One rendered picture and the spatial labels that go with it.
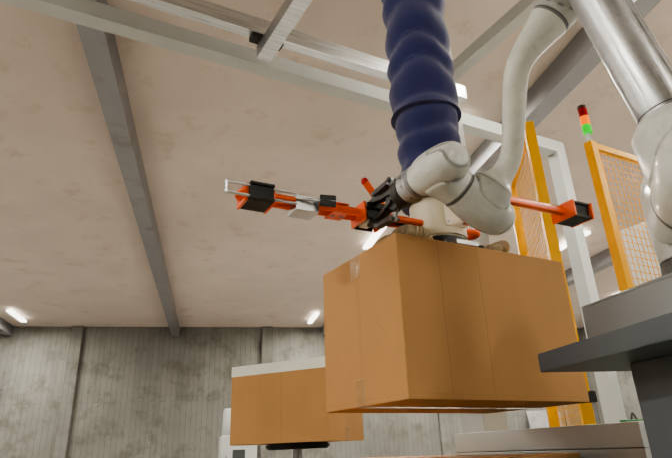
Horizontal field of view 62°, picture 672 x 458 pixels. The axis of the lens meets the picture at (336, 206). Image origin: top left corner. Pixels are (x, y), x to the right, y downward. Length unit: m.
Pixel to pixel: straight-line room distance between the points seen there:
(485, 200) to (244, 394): 2.14
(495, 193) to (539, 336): 0.45
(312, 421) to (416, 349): 1.69
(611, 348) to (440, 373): 0.42
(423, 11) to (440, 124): 0.45
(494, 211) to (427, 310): 0.29
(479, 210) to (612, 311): 0.37
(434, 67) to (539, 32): 0.54
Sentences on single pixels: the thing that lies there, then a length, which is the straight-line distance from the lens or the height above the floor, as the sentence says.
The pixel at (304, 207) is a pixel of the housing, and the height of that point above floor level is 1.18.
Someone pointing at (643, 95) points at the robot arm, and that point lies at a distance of 1.21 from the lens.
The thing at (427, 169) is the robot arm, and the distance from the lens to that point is 1.36.
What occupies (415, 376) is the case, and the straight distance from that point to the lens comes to 1.35.
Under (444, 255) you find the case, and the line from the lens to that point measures 1.50.
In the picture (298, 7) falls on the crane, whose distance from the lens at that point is 3.48.
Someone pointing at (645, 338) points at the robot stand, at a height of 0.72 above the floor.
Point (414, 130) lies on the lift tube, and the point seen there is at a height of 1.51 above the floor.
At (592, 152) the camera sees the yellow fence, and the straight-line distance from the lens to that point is 3.41.
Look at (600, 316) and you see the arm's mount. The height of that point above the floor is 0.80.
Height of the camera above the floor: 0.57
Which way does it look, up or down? 24 degrees up
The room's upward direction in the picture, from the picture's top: 2 degrees counter-clockwise
